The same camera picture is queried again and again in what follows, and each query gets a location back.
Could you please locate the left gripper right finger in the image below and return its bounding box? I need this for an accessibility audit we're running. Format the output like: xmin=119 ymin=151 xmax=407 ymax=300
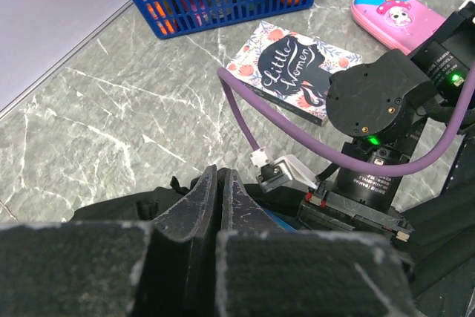
xmin=215 ymin=169 xmax=417 ymax=316

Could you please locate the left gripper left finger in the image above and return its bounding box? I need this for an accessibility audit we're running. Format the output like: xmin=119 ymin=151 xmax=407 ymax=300
xmin=1 ymin=166 xmax=218 ymax=316

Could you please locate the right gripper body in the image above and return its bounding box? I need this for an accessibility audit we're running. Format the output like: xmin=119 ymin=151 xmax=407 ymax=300
xmin=297 ymin=50 xmax=436 ymax=242

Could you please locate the Little Women paperback book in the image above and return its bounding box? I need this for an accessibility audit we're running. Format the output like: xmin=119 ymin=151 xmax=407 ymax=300
xmin=226 ymin=21 xmax=362 ymax=126

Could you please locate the pink pencil case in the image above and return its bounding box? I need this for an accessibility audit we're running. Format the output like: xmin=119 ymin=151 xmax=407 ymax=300
xmin=350 ymin=0 xmax=445 ymax=54

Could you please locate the black backpack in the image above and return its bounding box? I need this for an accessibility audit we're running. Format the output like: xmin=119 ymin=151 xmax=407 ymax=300
xmin=70 ymin=123 xmax=475 ymax=317

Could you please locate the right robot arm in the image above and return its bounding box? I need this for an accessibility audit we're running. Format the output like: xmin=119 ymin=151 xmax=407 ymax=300
xmin=297 ymin=1 xmax=474 ymax=241

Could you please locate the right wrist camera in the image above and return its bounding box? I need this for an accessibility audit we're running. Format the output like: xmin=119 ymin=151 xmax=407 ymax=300
xmin=249 ymin=148 xmax=318 ymax=193

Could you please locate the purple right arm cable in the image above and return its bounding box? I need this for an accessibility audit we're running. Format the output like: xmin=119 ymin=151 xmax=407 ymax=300
xmin=216 ymin=66 xmax=475 ymax=177

